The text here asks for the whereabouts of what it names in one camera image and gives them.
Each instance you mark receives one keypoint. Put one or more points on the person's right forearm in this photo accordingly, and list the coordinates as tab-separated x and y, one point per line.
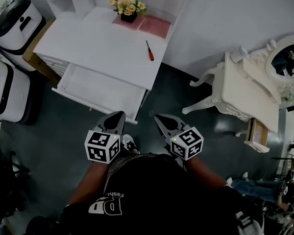
205	172

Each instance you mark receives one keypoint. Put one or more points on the white drawer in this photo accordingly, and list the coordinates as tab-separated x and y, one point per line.
100	92

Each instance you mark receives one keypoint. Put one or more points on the black chair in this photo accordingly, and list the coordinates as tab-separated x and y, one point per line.
2	180

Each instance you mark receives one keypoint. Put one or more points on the person's left forearm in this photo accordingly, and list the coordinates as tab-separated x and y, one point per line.
90	182

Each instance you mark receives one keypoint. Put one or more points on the white and black robot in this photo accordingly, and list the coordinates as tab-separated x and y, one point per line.
7	89
17	30

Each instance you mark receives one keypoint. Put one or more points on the person's black shirt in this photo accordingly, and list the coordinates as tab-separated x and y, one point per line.
161	199

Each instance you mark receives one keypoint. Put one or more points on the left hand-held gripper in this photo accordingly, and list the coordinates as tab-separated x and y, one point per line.
95	148

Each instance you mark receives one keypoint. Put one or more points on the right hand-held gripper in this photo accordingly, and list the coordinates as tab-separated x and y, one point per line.
186	143

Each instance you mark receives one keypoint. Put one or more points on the brown cardboard box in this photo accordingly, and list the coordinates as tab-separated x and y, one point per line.
39	65

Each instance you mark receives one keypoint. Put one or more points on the pink cloth mat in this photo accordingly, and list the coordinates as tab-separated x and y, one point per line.
117	22
154	27

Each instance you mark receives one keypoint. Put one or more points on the yellow flowers in black pot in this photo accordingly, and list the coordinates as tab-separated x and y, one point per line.
127	5

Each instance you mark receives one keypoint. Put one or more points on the person's left white shoe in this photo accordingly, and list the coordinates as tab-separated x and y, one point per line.
131	144

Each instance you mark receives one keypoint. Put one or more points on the white desk with hutch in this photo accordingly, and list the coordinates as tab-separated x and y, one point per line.
107	45

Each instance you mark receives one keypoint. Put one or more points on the small white flower sprig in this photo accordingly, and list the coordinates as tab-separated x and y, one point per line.
287	98

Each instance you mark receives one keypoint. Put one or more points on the cream vanity table with mirror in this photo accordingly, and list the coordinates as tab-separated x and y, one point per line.
247	94

